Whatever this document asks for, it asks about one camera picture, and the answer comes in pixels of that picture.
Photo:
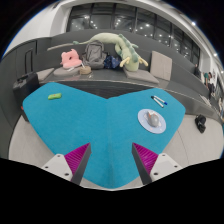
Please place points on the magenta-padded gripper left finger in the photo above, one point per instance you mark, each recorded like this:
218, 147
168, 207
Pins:
77, 160

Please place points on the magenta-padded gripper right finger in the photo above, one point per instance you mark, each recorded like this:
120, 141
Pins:
148, 159

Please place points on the grey computer mouse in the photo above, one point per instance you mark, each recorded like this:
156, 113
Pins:
153, 120

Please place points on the round pale blue mouse pad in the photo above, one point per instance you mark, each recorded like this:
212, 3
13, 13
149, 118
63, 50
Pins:
144, 121

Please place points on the white marker blue cap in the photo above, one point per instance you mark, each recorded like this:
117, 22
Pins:
161, 100

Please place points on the black bag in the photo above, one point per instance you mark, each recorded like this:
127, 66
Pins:
200, 123

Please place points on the green eraser block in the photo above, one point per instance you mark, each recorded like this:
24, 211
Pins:
54, 96

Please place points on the grey flat seat cushion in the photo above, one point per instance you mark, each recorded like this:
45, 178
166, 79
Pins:
141, 76

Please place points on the black suitcase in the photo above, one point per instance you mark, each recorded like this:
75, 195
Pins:
26, 88

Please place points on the grey round seat cushion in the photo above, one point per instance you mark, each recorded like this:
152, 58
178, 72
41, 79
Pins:
65, 72

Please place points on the tan woven hat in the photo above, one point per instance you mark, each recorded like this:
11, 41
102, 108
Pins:
85, 70

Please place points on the grey small seat cushion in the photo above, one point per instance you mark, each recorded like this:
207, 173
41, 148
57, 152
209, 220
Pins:
45, 74

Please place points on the grey square upright cushion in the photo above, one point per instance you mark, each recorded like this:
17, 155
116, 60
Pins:
161, 66

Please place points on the person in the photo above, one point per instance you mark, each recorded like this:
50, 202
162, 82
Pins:
210, 83

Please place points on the pink plush cushion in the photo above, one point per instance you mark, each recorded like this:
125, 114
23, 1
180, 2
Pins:
70, 60

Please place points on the dark blue patterned bag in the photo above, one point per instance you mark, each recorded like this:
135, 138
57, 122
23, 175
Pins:
112, 62

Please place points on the grey backpack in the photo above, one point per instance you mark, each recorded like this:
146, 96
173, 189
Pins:
94, 55

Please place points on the grey stepped bench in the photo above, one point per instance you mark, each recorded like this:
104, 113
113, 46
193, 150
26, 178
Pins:
50, 56

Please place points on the green dragon plush toy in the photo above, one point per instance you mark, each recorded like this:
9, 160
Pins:
128, 51

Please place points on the ceiling lights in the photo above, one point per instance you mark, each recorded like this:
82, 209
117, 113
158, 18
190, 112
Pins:
193, 23

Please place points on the dark glass window wall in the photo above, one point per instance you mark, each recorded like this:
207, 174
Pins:
100, 23

